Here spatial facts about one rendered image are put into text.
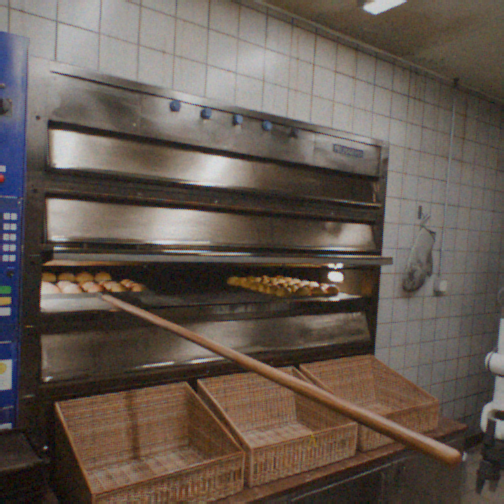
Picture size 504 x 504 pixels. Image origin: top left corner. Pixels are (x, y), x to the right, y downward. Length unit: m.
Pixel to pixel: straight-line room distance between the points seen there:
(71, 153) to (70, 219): 0.24
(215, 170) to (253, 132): 0.29
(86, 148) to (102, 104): 0.19
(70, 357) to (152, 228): 0.60
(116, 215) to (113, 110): 0.41
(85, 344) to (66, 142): 0.78
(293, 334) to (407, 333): 0.95
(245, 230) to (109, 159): 0.70
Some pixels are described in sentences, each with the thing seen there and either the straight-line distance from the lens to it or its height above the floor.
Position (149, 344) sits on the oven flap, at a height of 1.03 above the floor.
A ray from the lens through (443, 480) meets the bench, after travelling 2.82.
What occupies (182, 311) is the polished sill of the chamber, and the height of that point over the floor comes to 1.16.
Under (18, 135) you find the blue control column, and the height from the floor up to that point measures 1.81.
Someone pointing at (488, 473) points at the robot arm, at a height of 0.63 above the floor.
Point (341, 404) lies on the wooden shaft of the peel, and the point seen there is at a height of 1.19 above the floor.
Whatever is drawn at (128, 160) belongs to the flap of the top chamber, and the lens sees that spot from 1.99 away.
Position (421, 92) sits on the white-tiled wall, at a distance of 3.24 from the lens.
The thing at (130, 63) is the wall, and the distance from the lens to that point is 2.07.
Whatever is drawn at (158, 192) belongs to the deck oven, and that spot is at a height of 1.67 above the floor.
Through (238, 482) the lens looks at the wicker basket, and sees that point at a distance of 1.92.
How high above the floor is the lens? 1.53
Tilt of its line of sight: 3 degrees down
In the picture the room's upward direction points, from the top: 3 degrees clockwise
